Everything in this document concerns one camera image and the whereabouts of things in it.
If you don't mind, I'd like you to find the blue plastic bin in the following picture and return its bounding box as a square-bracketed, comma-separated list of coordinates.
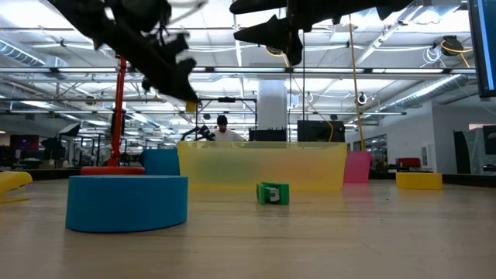
[141, 149, 181, 177]

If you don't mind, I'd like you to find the black hanging cable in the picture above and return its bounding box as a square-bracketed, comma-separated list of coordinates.
[287, 64, 293, 143]
[301, 30, 307, 122]

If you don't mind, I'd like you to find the person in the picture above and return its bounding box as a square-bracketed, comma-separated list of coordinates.
[211, 114, 247, 143]

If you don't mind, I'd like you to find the green mini stapler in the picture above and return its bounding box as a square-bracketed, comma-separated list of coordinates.
[256, 181, 291, 206]

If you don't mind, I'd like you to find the red crate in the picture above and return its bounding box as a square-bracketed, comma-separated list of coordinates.
[394, 157, 422, 169]

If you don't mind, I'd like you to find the black metal gantry frame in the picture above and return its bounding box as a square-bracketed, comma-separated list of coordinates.
[195, 96, 259, 141]

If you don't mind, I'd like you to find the pink plastic bin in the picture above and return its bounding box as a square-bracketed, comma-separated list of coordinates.
[342, 150, 373, 184]

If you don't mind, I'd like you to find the black ceiling cable reel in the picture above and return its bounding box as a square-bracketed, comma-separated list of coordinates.
[440, 34, 474, 69]

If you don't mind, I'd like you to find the yellow translucent plastic bin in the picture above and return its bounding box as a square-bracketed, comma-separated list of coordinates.
[177, 140, 348, 192]

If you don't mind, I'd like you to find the black cabinet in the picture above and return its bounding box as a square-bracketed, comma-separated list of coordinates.
[297, 119, 346, 143]

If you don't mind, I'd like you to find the computer monitor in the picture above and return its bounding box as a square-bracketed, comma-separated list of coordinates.
[467, 0, 496, 98]

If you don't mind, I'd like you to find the yellow hanging cable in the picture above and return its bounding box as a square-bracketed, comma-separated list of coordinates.
[346, 15, 367, 152]

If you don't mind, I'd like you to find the blue tape roll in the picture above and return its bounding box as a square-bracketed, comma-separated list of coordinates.
[64, 174, 189, 234]

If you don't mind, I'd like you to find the yellow tape roll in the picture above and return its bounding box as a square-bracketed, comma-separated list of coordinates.
[395, 171, 444, 191]

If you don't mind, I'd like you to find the black low box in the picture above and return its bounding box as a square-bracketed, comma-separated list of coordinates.
[249, 128, 288, 143]

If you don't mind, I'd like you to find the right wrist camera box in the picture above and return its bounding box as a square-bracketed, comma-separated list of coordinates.
[285, 29, 304, 67]

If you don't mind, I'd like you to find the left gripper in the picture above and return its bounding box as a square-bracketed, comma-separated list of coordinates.
[92, 22, 201, 102]

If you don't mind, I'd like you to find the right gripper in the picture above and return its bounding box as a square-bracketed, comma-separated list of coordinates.
[229, 0, 342, 52]

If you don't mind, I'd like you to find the red desk lamp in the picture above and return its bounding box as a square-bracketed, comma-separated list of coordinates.
[80, 55, 146, 177]

